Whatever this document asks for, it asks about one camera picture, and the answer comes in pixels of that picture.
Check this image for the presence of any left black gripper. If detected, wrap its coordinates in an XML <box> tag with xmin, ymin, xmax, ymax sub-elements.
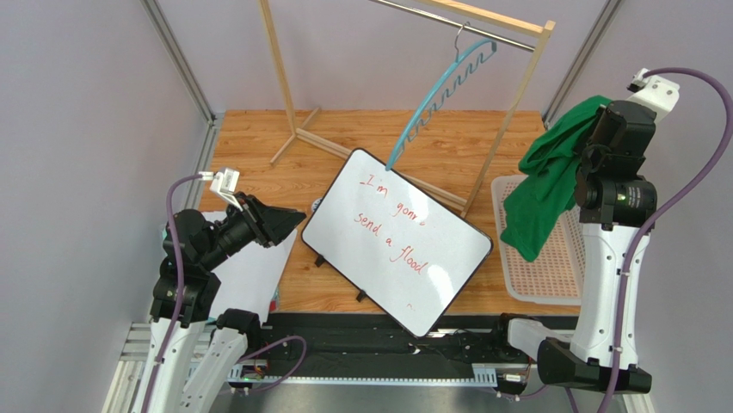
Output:
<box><xmin>200</xmin><ymin>190</ymin><xmax>307</xmax><ymax>269</ymax></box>

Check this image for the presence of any green t shirt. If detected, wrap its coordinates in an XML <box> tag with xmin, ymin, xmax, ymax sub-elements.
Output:
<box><xmin>501</xmin><ymin>96</ymin><xmax>612</xmax><ymax>262</ymax></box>

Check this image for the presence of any light blue clothes hanger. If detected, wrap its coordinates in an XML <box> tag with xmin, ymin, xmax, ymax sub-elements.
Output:
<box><xmin>385</xmin><ymin>22</ymin><xmax>497</xmax><ymax>170</ymax></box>

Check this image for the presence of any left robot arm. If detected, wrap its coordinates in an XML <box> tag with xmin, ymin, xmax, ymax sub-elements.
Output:
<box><xmin>131</xmin><ymin>192</ymin><xmax>306</xmax><ymax>412</ymax></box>

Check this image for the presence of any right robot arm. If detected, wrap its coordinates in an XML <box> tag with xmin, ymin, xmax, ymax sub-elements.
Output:
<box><xmin>496</xmin><ymin>101</ymin><xmax>657</xmax><ymax>394</ymax></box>

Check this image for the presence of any stack of white papers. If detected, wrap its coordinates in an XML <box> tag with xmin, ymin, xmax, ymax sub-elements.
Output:
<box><xmin>160</xmin><ymin>210</ymin><xmax>299</xmax><ymax>325</ymax></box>

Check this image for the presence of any wooden clothes rack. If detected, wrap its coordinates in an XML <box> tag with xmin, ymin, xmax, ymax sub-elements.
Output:
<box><xmin>256</xmin><ymin>0</ymin><xmax>557</xmax><ymax>219</ymax></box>

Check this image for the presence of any whiteboard with red writing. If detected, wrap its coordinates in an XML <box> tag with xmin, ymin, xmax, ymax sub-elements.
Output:
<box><xmin>301</xmin><ymin>149</ymin><xmax>494</xmax><ymax>337</ymax></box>

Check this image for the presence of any white plastic basket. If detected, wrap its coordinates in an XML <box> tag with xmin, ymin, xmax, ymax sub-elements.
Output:
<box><xmin>497</xmin><ymin>207</ymin><xmax>585</xmax><ymax>306</ymax></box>

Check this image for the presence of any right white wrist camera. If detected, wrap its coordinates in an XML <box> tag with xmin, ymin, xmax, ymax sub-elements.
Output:
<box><xmin>626</xmin><ymin>68</ymin><xmax>680</xmax><ymax>122</ymax></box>

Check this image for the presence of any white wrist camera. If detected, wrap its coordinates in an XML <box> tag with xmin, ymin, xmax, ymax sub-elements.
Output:
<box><xmin>626</xmin><ymin>68</ymin><xmax>680</xmax><ymax>122</ymax></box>
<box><xmin>198</xmin><ymin>167</ymin><xmax>243</xmax><ymax>211</ymax></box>

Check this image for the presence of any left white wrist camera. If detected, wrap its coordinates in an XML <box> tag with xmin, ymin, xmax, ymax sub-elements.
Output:
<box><xmin>198</xmin><ymin>167</ymin><xmax>243</xmax><ymax>211</ymax></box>

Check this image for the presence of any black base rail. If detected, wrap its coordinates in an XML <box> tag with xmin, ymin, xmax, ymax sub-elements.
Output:
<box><xmin>246</xmin><ymin>312</ymin><xmax>538</xmax><ymax>382</ymax></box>

